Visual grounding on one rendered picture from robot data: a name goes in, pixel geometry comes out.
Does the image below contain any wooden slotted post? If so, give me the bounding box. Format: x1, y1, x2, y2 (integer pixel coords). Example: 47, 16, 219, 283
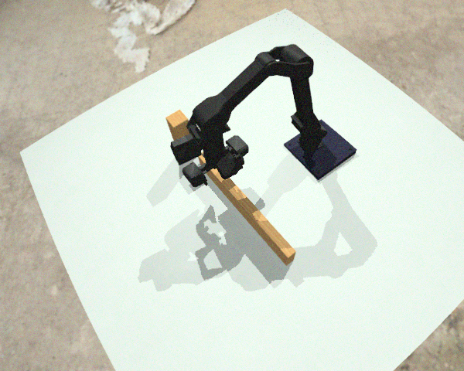
165, 110, 190, 141

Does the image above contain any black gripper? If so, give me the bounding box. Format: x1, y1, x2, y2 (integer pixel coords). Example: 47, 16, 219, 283
182, 134, 249, 187

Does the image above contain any light brown wooden board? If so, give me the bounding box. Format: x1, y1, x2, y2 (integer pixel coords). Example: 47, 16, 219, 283
206, 168, 296, 266

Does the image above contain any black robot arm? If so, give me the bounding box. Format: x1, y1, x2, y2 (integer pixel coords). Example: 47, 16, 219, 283
170, 44, 328, 179

